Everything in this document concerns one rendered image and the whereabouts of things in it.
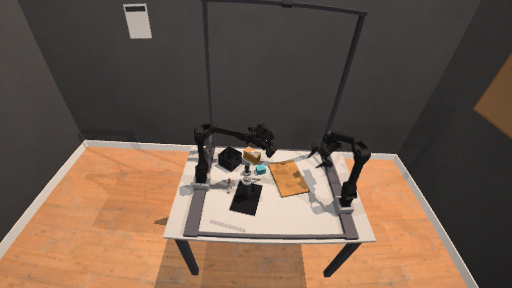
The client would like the brown cardboard box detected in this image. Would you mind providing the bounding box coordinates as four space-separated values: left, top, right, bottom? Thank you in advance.
243 146 261 165

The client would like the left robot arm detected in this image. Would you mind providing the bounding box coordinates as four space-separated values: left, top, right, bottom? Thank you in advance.
319 131 371 207

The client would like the black rectangular mat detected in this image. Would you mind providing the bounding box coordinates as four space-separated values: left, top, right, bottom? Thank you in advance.
229 181 263 216

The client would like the black hand grinder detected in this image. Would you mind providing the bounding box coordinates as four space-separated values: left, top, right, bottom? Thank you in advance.
242 176 252 200

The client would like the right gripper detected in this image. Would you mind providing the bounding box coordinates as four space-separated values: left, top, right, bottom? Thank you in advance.
257 137 277 158

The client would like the teal box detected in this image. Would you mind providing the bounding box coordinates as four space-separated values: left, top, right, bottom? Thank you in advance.
256 164 266 175

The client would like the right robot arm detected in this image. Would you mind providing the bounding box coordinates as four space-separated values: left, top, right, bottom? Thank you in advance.
194 122 275 183

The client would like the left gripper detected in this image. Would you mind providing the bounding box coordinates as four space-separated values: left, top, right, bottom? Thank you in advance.
307 142 334 168

